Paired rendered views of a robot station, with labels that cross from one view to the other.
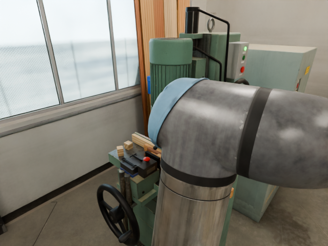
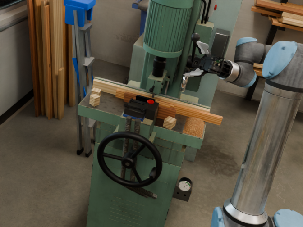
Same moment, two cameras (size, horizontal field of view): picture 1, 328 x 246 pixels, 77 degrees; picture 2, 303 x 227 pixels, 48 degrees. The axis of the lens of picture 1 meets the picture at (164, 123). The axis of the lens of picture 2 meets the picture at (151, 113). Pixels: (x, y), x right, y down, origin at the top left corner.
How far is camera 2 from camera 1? 0.89 m
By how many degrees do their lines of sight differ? 32
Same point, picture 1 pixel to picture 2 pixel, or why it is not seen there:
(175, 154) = (291, 79)
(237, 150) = not seen: outside the picture
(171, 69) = (181, 11)
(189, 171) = (296, 86)
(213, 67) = (197, 5)
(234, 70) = (211, 8)
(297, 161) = not seen: outside the picture
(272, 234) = (208, 169)
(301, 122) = not seen: outside the picture
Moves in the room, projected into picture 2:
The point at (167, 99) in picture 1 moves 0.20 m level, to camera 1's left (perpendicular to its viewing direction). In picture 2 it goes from (288, 54) to (235, 58)
